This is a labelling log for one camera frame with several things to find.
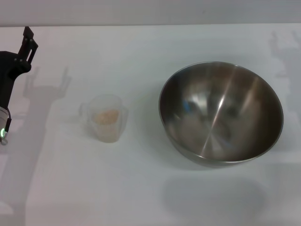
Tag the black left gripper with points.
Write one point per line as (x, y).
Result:
(7, 68)

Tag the white rice grains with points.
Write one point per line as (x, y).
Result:
(105, 116)

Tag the clear plastic measuring cup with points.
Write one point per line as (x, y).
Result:
(110, 134)

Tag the stainless steel mixing bowl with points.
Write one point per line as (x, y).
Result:
(221, 113)

